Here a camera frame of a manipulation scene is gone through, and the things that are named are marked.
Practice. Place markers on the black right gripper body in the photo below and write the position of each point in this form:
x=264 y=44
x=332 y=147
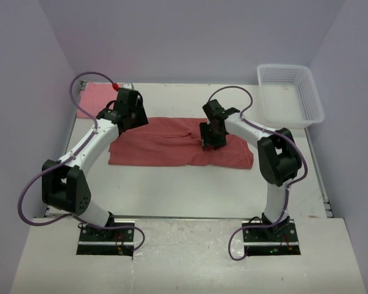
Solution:
x=211 y=138

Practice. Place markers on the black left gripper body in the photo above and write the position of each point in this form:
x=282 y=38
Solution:
x=140 y=114

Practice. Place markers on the red t shirt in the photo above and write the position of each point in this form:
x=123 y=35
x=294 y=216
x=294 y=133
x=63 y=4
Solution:
x=174 y=142

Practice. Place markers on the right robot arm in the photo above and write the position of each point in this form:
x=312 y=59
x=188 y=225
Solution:
x=278 y=157

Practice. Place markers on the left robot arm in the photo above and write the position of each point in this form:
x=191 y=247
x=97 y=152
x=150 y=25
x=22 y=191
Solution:
x=64 y=184

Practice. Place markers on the folded pink t shirt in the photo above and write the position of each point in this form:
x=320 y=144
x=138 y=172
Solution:
x=96 y=96

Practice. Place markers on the white plastic basket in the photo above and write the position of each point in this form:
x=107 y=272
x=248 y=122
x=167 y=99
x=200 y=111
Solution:
x=289 y=96

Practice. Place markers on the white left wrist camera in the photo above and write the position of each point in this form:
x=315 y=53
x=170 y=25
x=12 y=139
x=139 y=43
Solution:
x=128 y=86

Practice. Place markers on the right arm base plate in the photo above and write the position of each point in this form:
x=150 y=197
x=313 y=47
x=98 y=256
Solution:
x=272 y=242

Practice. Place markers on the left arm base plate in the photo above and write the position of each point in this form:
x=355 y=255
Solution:
x=94 y=241

